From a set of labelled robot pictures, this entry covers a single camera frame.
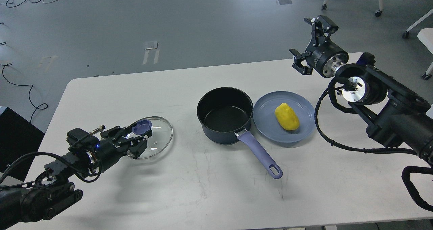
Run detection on light blue plate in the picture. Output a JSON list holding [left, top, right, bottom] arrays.
[[253, 91, 316, 144]]

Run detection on white table corner right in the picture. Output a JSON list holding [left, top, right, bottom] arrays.
[[417, 28, 433, 80]]

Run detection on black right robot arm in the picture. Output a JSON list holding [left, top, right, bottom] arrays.
[[289, 15, 433, 211]]

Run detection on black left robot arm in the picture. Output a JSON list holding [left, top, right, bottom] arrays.
[[0, 122, 153, 230]]

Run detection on black floor cable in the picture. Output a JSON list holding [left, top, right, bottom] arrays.
[[0, 64, 49, 124]]

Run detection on black box at left edge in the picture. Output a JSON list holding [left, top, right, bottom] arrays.
[[0, 106, 45, 173]]

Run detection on glass pot lid purple knob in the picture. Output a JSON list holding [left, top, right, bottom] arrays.
[[127, 116, 174, 160]]

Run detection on yellow potato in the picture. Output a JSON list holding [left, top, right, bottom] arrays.
[[274, 103, 300, 131]]

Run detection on white chair legs with casters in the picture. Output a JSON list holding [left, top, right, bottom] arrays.
[[321, 0, 433, 39]]

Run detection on dark blue saucepan purple handle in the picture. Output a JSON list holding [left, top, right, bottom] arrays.
[[196, 87, 283, 179]]

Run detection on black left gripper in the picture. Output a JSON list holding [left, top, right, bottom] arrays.
[[96, 125, 153, 165]]

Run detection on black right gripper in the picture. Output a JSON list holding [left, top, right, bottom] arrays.
[[289, 15, 348, 78]]

